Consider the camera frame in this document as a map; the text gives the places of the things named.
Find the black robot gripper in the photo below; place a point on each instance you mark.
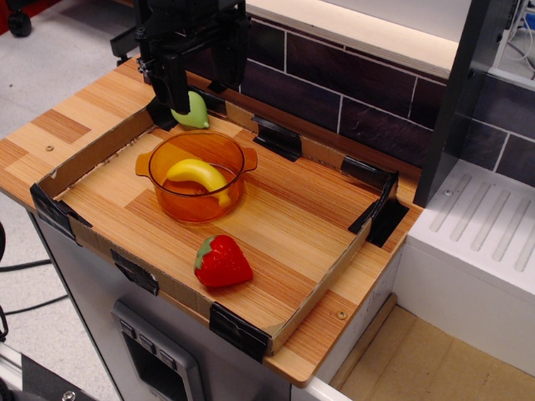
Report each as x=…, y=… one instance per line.
x=170, y=31

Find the yellow plastic toy banana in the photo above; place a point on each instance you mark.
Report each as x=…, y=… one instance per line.
x=202, y=173

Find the orange transparent plastic pot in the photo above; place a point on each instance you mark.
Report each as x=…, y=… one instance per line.
x=188, y=201

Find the green plastic toy pear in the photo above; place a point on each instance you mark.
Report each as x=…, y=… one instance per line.
x=197, y=117

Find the red plastic toy strawberry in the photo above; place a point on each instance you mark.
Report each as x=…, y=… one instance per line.
x=220, y=263

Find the grey toy oven control panel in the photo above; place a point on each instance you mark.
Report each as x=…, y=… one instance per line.
x=168, y=370

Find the white toy sink drainboard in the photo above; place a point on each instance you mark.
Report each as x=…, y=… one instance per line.
x=482, y=223

